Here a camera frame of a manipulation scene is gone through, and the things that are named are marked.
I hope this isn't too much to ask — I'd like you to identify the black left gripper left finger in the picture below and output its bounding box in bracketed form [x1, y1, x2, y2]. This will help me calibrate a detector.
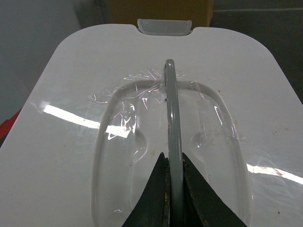
[123, 153, 170, 227]

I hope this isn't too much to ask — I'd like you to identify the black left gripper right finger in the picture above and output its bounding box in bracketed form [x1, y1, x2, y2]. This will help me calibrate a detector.
[182, 153, 246, 227]

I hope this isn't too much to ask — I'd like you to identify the grey lid handle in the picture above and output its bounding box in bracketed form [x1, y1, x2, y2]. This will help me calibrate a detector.
[164, 59, 184, 227]

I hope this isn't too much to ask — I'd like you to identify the white box lid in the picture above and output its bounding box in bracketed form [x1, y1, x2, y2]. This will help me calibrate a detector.
[0, 24, 303, 227]

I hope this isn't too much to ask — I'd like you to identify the cardboard box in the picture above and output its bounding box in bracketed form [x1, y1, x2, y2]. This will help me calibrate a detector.
[109, 0, 214, 28]

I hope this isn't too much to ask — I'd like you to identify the translucent rear latch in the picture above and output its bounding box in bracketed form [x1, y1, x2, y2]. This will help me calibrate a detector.
[137, 19, 192, 36]

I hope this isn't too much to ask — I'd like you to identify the red metal frame table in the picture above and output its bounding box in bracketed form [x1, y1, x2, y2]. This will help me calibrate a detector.
[0, 109, 21, 138]

